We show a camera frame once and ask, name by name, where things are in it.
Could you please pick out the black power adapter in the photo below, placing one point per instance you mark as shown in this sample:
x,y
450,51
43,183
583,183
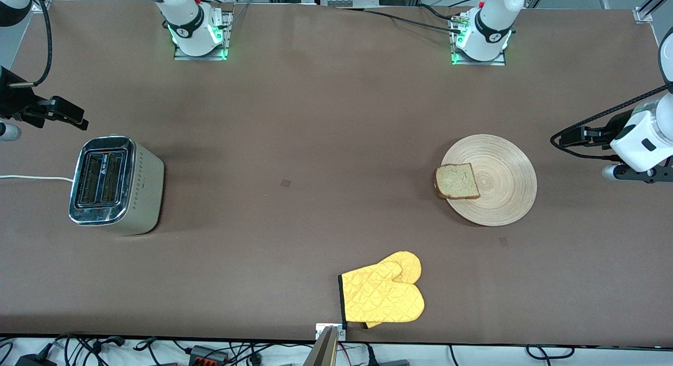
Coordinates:
x,y
34,362

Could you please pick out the aluminium camera mount post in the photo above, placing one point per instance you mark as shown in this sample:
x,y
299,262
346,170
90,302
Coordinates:
x,y
326,350

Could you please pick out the metal table corner bracket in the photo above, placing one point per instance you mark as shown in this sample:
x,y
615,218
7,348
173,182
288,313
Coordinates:
x,y
642,14
41,6

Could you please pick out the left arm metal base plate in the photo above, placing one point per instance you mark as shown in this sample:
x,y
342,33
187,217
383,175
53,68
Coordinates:
x,y
497,62

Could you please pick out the round wooden plate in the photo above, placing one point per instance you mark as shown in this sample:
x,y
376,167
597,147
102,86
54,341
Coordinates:
x,y
499,197

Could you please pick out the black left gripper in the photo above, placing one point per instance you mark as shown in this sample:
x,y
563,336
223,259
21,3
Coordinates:
x,y
613,126

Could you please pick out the black box orange connectors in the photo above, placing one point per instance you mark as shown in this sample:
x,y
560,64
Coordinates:
x,y
207,356

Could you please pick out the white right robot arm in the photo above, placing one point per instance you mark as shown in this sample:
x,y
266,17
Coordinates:
x,y
189,29

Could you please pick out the brown bread slice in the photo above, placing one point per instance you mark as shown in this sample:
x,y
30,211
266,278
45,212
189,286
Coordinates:
x,y
456,182

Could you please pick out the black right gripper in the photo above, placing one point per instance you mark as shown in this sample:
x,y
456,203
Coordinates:
x,y
14,96

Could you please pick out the yellow quilted oven mitt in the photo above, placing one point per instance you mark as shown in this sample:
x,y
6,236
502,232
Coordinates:
x,y
381,295

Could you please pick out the silver two-slot toaster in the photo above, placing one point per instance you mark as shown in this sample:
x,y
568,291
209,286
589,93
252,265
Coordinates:
x,y
147,197

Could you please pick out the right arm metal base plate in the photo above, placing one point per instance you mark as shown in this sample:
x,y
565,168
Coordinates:
x,y
181,57

